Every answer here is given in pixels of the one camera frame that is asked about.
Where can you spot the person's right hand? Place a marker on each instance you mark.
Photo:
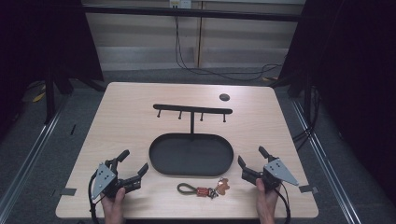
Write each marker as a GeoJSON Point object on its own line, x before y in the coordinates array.
{"type": "Point", "coordinates": [266, 202]}

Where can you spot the black horizontal bar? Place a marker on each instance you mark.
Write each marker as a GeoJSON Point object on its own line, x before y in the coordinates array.
{"type": "Point", "coordinates": [186, 13]}

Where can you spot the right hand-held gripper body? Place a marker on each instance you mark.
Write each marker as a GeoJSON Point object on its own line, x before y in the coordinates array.
{"type": "Point", "coordinates": [274, 172]}

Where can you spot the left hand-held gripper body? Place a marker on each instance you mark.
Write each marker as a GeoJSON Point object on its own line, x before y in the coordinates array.
{"type": "Point", "coordinates": [104, 179]}

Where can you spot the black metal stand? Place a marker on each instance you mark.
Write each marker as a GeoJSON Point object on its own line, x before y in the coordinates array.
{"type": "Point", "coordinates": [49, 93]}

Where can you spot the yellow floor tape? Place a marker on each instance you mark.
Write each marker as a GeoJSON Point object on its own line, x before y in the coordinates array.
{"type": "Point", "coordinates": [39, 97]}

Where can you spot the grey tape piece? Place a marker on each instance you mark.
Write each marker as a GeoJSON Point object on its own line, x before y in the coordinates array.
{"type": "Point", "coordinates": [308, 188]}
{"type": "Point", "coordinates": [68, 191]}

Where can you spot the dark curtain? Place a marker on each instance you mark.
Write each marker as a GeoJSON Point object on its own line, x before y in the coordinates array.
{"type": "Point", "coordinates": [355, 77]}
{"type": "Point", "coordinates": [40, 40]}

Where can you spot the white wall socket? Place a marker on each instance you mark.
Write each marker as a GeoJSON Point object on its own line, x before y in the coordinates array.
{"type": "Point", "coordinates": [180, 3]}

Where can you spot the black key rack with tray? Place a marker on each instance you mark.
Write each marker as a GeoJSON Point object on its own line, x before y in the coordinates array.
{"type": "Point", "coordinates": [190, 155]}

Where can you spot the person's left hand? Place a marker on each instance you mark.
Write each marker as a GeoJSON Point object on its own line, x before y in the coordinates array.
{"type": "Point", "coordinates": [113, 205]}

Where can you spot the metal floor rail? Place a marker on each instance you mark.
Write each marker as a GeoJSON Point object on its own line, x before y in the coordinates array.
{"type": "Point", "coordinates": [28, 158]}
{"type": "Point", "coordinates": [330, 174]}

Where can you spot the black table grommet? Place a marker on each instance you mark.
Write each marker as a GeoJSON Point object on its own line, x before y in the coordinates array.
{"type": "Point", "coordinates": [224, 97]}

